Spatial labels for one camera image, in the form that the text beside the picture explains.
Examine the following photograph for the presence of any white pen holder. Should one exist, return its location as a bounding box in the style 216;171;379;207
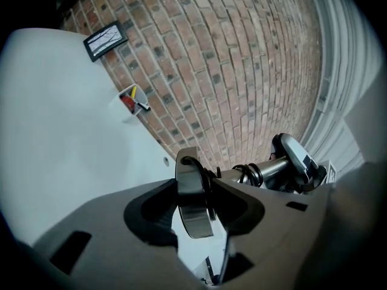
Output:
108;83;151;125

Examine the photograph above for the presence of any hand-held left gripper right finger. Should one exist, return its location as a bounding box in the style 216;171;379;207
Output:
210;176;331;290

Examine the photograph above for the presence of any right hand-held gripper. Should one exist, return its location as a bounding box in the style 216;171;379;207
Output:
277;133;338;193

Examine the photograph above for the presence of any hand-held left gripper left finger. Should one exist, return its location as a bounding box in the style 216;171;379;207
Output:
30;178;202;290

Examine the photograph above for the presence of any silver desk lamp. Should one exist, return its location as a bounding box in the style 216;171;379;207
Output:
174;146;293;240

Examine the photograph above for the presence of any red item in holder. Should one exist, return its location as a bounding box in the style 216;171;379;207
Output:
120;96;135;113

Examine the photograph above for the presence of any black picture frame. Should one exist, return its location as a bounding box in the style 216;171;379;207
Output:
83;20;129;63

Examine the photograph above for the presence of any white desk with drawers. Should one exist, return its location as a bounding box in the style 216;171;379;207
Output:
0;27;230;280

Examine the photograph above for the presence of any black marker pen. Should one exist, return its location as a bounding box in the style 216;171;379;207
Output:
134;99;152;112

